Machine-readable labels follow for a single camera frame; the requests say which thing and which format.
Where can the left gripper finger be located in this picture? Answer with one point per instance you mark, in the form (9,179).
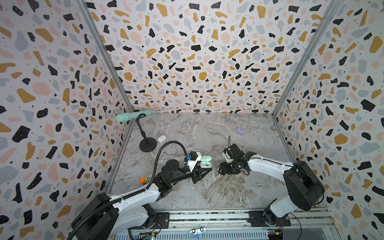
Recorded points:
(203,170)
(197,177)

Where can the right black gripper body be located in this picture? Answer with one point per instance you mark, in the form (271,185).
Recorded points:
(229,163)

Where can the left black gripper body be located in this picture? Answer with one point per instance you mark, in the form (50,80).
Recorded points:
(183,174)

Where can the mint green charging case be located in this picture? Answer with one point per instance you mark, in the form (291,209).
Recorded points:
(205,162)

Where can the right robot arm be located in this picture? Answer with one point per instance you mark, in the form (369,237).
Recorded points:
(304,188)

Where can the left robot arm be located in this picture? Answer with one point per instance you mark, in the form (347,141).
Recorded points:
(106,215)

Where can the purple charging case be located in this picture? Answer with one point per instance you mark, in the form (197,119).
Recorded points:
(241,131)

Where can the white charging case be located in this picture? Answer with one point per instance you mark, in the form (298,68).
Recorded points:
(162,138)

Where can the black microphone stand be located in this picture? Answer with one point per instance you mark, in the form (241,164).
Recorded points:
(148,144)

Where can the small toy car sticker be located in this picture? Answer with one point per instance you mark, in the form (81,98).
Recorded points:
(197,233)

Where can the mint green microphone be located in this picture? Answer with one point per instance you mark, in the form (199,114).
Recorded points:
(124,117)

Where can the left corner aluminium profile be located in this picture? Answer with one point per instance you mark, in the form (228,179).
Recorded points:
(86,15)

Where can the corner aluminium profile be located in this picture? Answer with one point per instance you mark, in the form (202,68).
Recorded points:
(317,37)
(86,15)

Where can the right corner aluminium profile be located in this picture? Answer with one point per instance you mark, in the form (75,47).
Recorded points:
(317,37)

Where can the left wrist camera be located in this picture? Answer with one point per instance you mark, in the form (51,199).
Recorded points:
(192,159)

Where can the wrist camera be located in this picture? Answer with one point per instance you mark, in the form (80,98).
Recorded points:
(232,150)
(192,159)

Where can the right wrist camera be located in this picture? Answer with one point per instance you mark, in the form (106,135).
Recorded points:
(232,150)

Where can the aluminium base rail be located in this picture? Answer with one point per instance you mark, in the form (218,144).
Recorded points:
(236,224)

